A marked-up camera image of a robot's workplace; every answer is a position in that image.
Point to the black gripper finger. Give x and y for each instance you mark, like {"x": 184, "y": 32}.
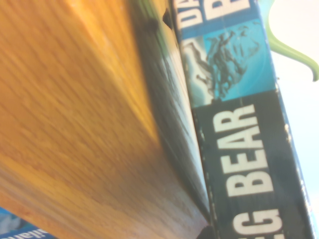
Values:
{"x": 208, "y": 232}

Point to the blue Greg Bear paperback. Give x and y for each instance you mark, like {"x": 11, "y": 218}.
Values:
{"x": 239, "y": 129}

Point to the blue book corner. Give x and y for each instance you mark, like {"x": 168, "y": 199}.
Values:
{"x": 17, "y": 225}

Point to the wooden oak bookshelf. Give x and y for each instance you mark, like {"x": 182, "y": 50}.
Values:
{"x": 74, "y": 124}

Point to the green plastic watering can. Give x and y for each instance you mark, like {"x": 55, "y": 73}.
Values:
{"x": 291, "y": 52}

